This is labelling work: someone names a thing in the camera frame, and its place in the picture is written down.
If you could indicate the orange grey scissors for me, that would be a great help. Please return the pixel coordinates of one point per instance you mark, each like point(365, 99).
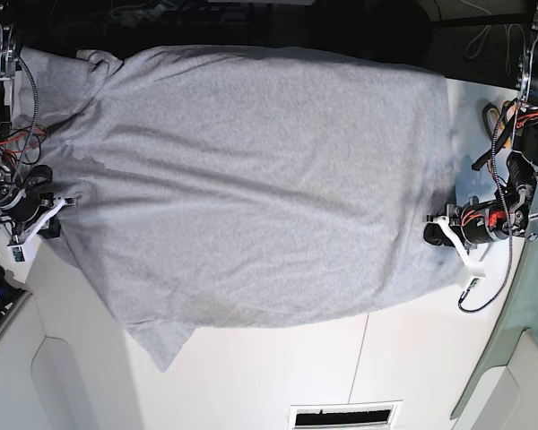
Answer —
point(490, 117)

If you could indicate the beige chair right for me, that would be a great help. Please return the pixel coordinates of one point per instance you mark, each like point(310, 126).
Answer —
point(507, 396)

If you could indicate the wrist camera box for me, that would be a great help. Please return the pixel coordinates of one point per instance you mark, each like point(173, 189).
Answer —
point(472, 279)
point(21, 253)

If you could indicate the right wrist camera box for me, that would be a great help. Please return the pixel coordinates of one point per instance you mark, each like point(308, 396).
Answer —
point(21, 253)

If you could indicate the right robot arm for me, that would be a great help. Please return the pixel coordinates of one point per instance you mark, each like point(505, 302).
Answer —
point(17, 173)

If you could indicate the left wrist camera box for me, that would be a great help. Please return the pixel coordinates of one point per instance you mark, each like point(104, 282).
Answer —
point(472, 279)

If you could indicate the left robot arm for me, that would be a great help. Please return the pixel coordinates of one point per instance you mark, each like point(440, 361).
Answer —
point(512, 161)

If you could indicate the grey t-shirt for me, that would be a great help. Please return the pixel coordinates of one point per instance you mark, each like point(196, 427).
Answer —
point(241, 187)

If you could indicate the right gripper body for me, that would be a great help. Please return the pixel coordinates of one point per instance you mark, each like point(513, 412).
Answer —
point(28, 212)

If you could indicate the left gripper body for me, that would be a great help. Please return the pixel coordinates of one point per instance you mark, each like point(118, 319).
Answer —
point(477, 223)

